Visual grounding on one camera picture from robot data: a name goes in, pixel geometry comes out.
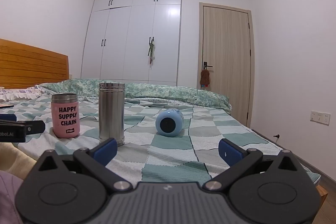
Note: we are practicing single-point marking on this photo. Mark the green floral quilt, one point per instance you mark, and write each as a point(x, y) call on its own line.
point(162, 94)

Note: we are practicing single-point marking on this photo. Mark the stainless steel cup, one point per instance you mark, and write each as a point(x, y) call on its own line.
point(111, 113)

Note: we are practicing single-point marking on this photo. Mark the light blue cup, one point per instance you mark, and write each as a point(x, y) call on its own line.
point(168, 124)

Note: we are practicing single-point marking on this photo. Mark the wooden headboard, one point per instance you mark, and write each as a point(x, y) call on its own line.
point(31, 66)

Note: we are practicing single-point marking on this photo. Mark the green hanging ornament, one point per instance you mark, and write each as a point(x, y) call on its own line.
point(151, 52)

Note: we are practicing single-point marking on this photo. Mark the beige cloth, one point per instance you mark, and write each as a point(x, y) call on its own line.
point(14, 155)

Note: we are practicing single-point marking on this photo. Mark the pink cup with steel rim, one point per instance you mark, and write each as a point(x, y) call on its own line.
point(65, 116)

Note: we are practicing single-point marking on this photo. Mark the dark flat object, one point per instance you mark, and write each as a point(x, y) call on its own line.
point(5, 106)

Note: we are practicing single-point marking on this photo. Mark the light wooden door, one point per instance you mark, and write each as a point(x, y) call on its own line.
point(227, 61)

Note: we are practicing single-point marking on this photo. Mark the white wardrobe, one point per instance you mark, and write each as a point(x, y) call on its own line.
point(131, 37)

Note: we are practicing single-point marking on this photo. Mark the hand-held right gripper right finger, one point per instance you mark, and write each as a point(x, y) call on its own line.
point(231, 153)

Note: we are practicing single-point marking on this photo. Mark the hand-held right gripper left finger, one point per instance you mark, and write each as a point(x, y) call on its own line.
point(106, 151)

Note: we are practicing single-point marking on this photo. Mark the white wall socket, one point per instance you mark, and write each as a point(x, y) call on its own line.
point(320, 117)

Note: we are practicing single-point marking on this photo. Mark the purple clothing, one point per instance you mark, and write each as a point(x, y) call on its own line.
point(9, 197)

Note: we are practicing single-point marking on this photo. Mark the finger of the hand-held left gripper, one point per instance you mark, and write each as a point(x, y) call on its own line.
point(8, 117)
point(35, 126)

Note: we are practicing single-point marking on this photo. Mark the wooden bed frame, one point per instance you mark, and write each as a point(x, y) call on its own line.
point(322, 193)

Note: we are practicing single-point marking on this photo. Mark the floral ruffled pillow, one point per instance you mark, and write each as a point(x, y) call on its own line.
point(21, 94)

